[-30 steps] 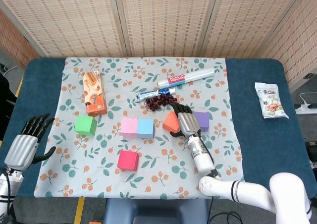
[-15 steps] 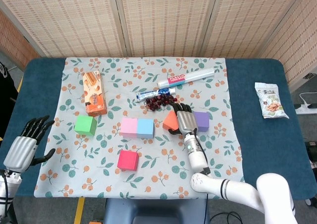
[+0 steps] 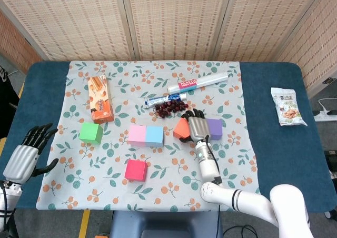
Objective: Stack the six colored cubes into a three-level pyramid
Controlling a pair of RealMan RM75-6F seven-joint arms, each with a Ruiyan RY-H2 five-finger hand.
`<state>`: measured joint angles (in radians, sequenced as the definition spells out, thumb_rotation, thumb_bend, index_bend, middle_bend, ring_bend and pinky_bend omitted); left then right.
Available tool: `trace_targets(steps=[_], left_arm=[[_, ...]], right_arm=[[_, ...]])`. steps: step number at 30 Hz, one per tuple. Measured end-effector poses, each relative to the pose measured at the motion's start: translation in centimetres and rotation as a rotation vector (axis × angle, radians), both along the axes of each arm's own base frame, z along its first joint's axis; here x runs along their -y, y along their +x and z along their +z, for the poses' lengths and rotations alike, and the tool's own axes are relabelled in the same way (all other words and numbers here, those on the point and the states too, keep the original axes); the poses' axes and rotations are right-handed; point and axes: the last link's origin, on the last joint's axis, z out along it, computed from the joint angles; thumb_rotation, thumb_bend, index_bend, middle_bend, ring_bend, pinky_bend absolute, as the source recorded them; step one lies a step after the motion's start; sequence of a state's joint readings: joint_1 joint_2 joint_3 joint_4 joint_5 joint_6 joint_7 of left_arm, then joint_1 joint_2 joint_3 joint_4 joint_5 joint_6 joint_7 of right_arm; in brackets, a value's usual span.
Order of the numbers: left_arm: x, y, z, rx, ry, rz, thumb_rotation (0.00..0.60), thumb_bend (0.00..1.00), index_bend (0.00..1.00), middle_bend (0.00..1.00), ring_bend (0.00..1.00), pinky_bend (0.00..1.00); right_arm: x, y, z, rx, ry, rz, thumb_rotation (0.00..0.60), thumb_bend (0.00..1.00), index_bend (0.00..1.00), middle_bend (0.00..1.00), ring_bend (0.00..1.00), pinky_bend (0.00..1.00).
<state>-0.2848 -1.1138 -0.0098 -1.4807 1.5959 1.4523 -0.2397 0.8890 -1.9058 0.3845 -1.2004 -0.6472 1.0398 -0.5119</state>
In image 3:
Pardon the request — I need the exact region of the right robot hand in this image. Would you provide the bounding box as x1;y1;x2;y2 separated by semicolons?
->
179;108;211;143

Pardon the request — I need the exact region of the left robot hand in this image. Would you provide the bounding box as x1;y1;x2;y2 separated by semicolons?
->
2;122;59;185

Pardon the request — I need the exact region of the purple foam cube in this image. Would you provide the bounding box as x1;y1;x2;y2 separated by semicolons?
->
205;118;223;141

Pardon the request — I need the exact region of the orange foam cube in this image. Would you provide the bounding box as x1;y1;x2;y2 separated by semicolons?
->
173;118;191;139

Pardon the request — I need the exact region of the light blue foam cube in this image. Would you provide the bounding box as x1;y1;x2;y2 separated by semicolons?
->
145;125;165;147

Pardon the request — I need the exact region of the pink foam cube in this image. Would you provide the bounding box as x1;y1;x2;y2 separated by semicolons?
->
127;125;147;147

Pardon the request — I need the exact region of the green foam cube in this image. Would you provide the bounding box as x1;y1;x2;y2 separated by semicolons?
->
78;122;104;145

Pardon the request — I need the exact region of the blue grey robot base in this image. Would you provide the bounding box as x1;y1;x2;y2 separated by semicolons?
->
109;211;224;238

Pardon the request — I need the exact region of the dark red grape bunch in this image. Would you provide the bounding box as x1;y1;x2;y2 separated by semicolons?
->
152;100;190;119

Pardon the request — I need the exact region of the plastic food wrap roll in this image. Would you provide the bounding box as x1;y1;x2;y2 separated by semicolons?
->
166;72;229;94

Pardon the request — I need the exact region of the white blue toothpaste tube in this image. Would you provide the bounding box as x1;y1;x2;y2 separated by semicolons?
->
144;93;187;110

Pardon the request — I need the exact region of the floral print tablecloth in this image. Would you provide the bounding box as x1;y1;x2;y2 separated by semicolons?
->
35;61;265;213

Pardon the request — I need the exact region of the red foam cube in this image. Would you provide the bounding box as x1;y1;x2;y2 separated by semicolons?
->
124;158;148;182

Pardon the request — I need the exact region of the nut snack bag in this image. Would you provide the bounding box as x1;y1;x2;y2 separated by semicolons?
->
270;87;308;127

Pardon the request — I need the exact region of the orange biscuit box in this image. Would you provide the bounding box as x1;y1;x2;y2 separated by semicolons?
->
87;74;115;124

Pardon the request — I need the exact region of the bamboo folding screen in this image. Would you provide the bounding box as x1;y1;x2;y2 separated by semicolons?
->
0;0;337;96

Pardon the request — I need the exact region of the white power strip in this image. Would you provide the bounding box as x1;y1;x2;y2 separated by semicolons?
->
313;110;337;122

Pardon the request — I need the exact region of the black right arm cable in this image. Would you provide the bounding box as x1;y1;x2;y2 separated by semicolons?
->
204;135;223;184

